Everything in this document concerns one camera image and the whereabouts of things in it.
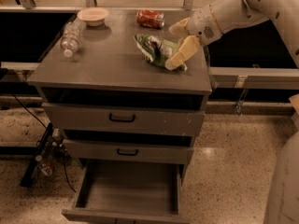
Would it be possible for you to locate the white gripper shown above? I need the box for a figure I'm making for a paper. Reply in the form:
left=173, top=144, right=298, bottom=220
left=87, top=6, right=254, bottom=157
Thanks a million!
left=165, top=6, right=222, bottom=70

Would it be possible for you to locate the green jalapeno chip bag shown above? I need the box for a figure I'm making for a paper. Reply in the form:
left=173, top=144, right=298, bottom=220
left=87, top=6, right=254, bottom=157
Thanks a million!
left=134, top=34, right=187, bottom=71

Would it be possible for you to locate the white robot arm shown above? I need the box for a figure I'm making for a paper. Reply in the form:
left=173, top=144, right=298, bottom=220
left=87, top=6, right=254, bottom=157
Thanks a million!
left=166, top=0, right=299, bottom=224

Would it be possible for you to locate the grey drawer cabinet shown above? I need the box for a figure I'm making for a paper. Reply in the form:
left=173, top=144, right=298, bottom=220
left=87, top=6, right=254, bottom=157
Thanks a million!
left=27, top=8, right=213, bottom=185

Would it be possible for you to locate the grey top drawer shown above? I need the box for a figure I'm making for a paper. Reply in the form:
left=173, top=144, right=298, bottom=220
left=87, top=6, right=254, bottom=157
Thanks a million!
left=42, top=103, right=205, bottom=136

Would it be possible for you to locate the grey middle drawer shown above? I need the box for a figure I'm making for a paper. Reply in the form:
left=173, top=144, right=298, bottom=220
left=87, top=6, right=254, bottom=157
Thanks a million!
left=64, top=139, right=193, bottom=164

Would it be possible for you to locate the grey open bottom drawer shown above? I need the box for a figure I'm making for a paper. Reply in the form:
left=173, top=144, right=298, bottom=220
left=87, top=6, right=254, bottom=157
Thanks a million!
left=62, top=160, right=190, bottom=224

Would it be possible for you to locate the red soda can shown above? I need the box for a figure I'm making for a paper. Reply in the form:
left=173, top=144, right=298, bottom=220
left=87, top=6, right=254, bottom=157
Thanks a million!
left=136, top=9, right=164, bottom=29

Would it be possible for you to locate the white bowl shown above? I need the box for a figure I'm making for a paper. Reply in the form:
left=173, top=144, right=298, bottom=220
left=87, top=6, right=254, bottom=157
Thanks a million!
left=77, top=7, right=109, bottom=27

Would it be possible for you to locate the clear plastic water bottle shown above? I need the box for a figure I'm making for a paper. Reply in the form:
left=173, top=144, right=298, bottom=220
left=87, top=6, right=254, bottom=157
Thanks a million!
left=61, top=20, right=85, bottom=58

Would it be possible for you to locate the plastic bottle on floor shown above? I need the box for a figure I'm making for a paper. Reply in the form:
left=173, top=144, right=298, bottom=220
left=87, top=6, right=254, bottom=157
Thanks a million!
left=35, top=142, right=54, bottom=176

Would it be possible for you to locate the metal railing frame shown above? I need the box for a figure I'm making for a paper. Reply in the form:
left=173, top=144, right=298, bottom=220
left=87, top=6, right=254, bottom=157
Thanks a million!
left=0, top=0, right=299, bottom=90

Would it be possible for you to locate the black cable on floor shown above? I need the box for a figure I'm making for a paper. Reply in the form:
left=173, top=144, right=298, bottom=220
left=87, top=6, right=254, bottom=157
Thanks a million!
left=10, top=92, right=77, bottom=193

